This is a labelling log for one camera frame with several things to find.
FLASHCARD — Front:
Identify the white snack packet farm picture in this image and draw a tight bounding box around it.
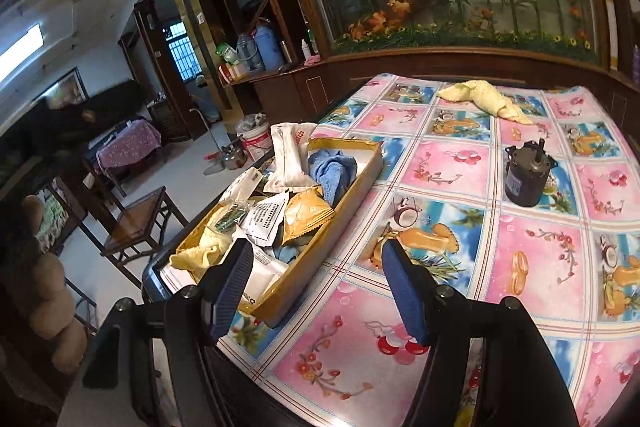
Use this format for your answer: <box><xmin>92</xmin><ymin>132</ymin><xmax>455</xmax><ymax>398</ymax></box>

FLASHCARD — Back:
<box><xmin>218</xmin><ymin>167</ymin><xmax>266</xmax><ymax>230</ymax></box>

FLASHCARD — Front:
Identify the blue towel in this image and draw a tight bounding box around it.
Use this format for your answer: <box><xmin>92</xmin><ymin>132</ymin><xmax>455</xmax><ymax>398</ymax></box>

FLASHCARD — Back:
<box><xmin>307</xmin><ymin>149</ymin><xmax>358</xmax><ymax>202</ymax></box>
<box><xmin>272</xmin><ymin>244</ymin><xmax>306</xmax><ymax>265</ymax></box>

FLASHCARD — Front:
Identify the orange snack packet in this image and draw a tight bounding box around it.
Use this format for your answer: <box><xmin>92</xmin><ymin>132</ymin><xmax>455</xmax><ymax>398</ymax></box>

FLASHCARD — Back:
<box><xmin>281</xmin><ymin>186</ymin><xmax>335</xmax><ymax>247</ymax></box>

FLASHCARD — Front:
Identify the barred window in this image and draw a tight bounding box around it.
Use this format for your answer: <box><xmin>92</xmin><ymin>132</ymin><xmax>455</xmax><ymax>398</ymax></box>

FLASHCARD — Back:
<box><xmin>167</xmin><ymin>21</ymin><xmax>201</xmax><ymax>82</ymax></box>

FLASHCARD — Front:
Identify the white ribbed packet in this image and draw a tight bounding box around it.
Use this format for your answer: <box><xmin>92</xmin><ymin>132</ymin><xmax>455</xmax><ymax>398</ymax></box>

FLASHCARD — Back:
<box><xmin>264</xmin><ymin>122</ymin><xmax>318</xmax><ymax>194</ymax></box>

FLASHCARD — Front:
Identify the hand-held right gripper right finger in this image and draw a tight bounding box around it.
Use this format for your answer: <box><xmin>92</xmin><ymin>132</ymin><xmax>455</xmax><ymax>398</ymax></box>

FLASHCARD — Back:
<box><xmin>381</xmin><ymin>238</ymin><xmax>581</xmax><ymax>427</ymax></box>

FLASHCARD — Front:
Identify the black electric motor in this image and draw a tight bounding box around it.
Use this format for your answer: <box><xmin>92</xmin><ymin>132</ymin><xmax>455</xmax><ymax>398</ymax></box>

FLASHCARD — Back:
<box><xmin>504</xmin><ymin>139</ymin><xmax>553</xmax><ymax>208</ymax></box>

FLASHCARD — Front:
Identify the wooden chair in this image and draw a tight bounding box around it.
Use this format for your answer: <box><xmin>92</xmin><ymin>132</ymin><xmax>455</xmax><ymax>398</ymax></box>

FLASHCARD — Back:
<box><xmin>100</xmin><ymin>186</ymin><xmax>188</xmax><ymax>290</ymax></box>

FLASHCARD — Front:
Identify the blue thermos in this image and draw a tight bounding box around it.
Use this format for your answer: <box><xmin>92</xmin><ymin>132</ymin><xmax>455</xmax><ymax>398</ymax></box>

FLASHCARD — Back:
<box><xmin>252</xmin><ymin>24</ymin><xmax>285</xmax><ymax>72</ymax></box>

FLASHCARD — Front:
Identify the white plastic bucket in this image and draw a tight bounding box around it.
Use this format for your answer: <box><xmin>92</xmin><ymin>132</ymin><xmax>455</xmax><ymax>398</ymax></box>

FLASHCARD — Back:
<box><xmin>235</xmin><ymin>113</ymin><xmax>273</xmax><ymax>162</ymax></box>

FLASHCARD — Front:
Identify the orange and white box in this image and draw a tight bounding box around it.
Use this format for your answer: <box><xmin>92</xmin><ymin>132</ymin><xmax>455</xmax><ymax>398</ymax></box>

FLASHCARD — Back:
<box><xmin>220</xmin><ymin>62</ymin><xmax>251</xmax><ymax>82</ymax></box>

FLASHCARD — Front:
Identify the white roll with yellow bands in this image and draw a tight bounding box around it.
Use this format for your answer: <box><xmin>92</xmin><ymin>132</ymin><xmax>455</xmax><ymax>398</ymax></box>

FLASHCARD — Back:
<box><xmin>597</xmin><ymin>0</ymin><xmax>621</xmax><ymax>70</ymax></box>

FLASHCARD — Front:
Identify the metal kettle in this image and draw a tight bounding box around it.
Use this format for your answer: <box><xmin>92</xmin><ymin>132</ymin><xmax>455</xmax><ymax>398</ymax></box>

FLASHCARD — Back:
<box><xmin>220</xmin><ymin>144</ymin><xmax>248</xmax><ymax>172</ymax></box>

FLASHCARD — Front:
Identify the person's left hand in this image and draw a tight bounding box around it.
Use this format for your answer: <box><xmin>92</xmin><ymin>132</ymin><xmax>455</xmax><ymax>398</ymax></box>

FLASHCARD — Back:
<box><xmin>20</xmin><ymin>194</ymin><xmax>89</xmax><ymax>374</ymax></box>

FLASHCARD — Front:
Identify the ceiling light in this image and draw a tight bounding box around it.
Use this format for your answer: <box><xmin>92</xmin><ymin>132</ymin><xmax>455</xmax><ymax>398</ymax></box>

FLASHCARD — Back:
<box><xmin>0</xmin><ymin>24</ymin><xmax>45</xmax><ymax>82</ymax></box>

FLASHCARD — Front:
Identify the white sachet black text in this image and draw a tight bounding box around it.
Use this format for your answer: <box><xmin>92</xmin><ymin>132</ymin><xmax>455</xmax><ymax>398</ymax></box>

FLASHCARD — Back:
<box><xmin>240</xmin><ymin>191</ymin><xmax>291</xmax><ymax>245</ymax></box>

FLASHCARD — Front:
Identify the framed picture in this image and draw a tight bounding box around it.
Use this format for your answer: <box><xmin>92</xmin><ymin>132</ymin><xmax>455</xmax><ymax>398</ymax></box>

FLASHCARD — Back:
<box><xmin>35</xmin><ymin>67</ymin><xmax>90</xmax><ymax>110</ymax></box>

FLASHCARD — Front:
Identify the grey-blue water jug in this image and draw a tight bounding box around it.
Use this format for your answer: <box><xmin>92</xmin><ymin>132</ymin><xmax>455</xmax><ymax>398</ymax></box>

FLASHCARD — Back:
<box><xmin>235</xmin><ymin>32</ymin><xmax>265</xmax><ymax>72</ymax></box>

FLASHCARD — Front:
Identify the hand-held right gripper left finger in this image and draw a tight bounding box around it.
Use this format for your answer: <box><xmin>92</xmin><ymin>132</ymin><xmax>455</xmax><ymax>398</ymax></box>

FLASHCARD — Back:
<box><xmin>82</xmin><ymin>238</ymin><xmax>255</xmax><ymax>427</ymax></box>

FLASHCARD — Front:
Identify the table with purple cloth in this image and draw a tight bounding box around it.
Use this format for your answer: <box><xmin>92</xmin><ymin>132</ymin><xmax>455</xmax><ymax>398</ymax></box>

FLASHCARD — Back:
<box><xmin>95</xmin><ymin>117</ymin><xmax>163</xmax><ymax>188</ymax></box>

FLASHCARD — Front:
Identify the green and white bag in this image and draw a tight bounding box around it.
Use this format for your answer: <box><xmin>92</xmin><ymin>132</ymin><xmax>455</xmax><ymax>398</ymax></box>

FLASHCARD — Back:
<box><xmin>216</xmin><ymin>43</ymin><xmax>240</xmax><ymax>66</ymax></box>

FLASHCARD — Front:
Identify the mop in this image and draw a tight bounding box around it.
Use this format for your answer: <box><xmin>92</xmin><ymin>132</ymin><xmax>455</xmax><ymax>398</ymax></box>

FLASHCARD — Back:
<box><xmin>189</xmin><ymin>107</ymin><xmax>226</xmax><ymax>175</ymax></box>

